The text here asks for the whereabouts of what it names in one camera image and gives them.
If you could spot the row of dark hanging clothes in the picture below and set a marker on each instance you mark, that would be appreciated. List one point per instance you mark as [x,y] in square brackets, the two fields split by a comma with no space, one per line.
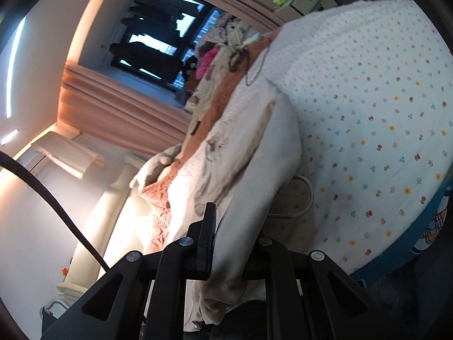
[152,17]

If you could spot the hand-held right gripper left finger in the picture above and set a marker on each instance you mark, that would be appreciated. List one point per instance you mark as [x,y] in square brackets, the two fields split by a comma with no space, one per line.
[208,226]

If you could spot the long dark hanging coat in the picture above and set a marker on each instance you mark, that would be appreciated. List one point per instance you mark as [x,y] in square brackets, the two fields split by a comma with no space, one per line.
[148,60]

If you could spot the beige jacket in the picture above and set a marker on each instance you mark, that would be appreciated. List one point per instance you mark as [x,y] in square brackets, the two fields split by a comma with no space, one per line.
[262,170]

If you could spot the ceiling light strip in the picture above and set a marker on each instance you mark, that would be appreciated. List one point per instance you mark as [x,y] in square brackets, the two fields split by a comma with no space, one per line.
[16,67]

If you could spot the pink cloth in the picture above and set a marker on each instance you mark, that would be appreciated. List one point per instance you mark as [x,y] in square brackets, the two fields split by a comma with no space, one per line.
[207,62]

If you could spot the bed with floral sheet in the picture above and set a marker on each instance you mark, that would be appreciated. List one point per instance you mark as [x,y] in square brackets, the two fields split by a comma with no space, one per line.
[371,113]

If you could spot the dark framed window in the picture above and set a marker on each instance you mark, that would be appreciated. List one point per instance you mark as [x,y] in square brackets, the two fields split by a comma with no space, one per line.
[193,21]

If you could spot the white hanging shirt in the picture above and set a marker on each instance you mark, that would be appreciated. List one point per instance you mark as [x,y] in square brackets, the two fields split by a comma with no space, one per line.
[78,156]

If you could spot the white nightstand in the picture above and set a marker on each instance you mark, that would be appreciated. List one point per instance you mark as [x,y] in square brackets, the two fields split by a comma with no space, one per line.
[311,0]

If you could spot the orange quilt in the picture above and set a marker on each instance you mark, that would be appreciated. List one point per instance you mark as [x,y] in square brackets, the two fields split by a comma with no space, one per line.
[159,198]

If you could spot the cream padded headboard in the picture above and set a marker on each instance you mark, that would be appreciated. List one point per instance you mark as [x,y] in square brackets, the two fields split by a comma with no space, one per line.
[116,212]

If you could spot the green packet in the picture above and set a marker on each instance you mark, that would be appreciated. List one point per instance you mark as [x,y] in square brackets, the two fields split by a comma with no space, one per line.
[279,0]

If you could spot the beige plush pillow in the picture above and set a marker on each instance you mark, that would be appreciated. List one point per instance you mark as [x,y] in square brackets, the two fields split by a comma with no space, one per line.
[155,164]

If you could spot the pile of clothes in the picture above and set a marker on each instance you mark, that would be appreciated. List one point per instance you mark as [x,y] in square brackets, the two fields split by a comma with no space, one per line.
[208,92]

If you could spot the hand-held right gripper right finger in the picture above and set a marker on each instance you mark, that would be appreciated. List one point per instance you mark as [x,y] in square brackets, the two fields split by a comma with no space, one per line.
[276,265]

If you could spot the black plush toy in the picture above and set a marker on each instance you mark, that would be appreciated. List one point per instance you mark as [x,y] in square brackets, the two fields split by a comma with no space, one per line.
[189,65]

